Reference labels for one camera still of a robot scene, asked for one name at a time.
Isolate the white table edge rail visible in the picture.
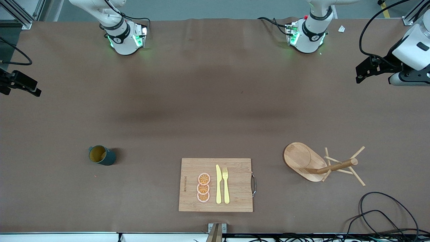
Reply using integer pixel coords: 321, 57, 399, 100
0, 232, 209, 242

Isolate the aluminium frame profile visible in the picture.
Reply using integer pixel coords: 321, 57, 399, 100
402, 0, 430, 27
0, 0, 46, 30

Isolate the black arm base cable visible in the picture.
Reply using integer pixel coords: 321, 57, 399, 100
257, 16, 290, 37
103, 0, 151, 26

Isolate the yellow plastic fork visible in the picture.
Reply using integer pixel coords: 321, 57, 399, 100
222, 167, 230, 204

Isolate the black looped table cable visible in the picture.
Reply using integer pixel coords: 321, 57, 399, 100
359, 191, 421, 236
345, 210, 409, 242

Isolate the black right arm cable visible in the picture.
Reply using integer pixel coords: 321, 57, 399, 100
0, 36, 33, 66

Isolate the wooden mug rack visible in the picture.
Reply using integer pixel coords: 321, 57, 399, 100
283, 142, 366, 187

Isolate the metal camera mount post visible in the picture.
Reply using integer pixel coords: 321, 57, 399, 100
208, 223, 227, 242

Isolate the yellow plastic knife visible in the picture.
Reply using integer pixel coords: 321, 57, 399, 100
216, 164, 222, 204

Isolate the teal cup yellow inside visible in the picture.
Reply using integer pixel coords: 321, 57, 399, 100
88, 145, 117, 166

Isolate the bamboo cutting board metal handle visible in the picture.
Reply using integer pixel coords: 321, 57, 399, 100
178, 158, 257, 213

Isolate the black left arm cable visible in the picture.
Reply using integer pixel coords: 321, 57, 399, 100
358, 0, 413, 66

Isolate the large table cover sheet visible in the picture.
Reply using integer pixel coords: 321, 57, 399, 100
0, 17, 430, 234

